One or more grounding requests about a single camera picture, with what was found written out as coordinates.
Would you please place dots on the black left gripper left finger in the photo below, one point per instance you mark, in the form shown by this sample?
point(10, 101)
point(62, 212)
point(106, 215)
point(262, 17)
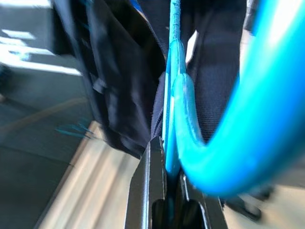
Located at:
point(145, 190)

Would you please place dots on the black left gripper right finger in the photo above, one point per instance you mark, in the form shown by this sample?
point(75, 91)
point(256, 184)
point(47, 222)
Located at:
point(209, 212)

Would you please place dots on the blue plastic clothes hanger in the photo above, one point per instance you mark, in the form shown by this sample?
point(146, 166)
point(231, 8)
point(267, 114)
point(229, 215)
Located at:
point(238, 155)

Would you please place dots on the navy blue garment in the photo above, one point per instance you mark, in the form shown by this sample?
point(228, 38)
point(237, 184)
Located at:
point(114, 71)

